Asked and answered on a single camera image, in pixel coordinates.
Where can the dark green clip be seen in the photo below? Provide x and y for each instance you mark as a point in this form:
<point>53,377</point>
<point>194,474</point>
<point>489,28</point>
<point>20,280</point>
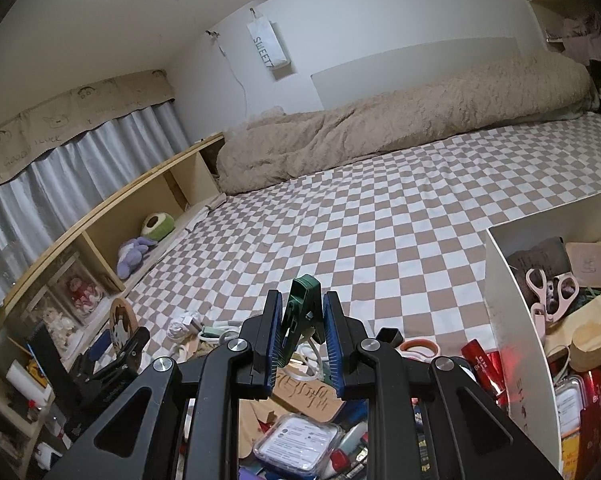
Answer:
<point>300,310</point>

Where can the clear plastic case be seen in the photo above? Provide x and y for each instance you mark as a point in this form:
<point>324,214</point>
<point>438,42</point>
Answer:
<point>298,440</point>

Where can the beige quilted comforter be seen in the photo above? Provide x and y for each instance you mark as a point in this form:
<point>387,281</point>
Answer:
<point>405,110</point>

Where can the small black box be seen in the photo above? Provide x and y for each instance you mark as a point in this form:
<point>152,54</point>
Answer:
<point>388,335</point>

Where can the crumpled clear plastic wrap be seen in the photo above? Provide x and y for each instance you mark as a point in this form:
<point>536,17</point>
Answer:
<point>185,325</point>

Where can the round wooden panda plaque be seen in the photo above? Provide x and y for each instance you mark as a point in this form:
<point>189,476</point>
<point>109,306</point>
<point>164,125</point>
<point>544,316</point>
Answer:
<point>123,320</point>

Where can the pink scissors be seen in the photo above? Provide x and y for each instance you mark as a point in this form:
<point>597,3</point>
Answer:
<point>550,295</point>

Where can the beige printed valance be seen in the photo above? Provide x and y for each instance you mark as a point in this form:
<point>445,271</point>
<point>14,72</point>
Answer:
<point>75,125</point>

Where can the doll in clear case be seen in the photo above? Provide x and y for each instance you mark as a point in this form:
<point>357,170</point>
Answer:
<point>83,290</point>

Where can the wooden plaque with writing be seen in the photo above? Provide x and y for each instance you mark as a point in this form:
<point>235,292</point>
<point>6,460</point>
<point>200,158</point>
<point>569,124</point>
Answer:
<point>305,395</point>

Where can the white hanging bag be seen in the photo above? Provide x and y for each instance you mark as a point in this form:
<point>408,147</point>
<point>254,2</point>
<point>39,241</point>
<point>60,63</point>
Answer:
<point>268,47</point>

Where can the dark brown pouch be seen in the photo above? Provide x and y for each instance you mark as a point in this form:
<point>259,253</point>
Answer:
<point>538,260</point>

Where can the white cardboard box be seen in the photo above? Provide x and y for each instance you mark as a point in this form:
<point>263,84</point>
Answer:
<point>515,320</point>

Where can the purple plush toy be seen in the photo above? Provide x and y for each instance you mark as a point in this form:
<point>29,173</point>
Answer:
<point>133,257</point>

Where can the grey wall panel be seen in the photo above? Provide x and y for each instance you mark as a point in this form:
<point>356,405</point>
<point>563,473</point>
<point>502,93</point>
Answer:
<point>405,67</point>

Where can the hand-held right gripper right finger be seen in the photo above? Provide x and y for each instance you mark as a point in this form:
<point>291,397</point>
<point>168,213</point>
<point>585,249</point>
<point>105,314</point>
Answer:
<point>333,340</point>

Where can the wooden closet shelves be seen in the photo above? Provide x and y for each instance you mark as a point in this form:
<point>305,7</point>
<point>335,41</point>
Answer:
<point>550,10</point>

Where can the mint green holder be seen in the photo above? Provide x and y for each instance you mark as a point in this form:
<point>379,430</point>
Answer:
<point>213,333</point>

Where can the pink clothes pile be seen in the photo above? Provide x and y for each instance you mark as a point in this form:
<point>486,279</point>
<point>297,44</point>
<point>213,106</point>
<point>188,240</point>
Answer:
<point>585,35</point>

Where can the wooden shelf unit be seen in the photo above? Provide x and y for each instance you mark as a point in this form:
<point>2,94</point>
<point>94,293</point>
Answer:
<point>105,230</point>

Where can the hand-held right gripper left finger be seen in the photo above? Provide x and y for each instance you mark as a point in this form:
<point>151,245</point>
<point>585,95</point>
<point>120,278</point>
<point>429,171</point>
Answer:
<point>275,335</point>

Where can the wooden heart-shaped box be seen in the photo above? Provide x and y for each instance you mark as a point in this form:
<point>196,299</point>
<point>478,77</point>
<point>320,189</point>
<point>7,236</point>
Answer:
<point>593,337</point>

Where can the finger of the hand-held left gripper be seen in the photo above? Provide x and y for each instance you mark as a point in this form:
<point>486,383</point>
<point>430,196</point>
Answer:
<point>128,355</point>

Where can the green plush toy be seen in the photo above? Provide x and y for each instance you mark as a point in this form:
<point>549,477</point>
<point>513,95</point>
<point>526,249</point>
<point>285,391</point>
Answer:
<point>156,224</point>

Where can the white orange scissors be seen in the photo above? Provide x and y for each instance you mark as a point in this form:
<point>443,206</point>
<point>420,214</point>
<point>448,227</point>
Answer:
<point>420,347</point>

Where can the grey curtain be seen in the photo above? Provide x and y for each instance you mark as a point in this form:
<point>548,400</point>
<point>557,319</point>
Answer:
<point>80,170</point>

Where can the red metallic tube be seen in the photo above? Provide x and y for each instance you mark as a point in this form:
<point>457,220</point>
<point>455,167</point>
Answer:
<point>478,360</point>

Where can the tan leather pad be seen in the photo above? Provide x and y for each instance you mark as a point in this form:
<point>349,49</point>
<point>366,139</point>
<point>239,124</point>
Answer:
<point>588,262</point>

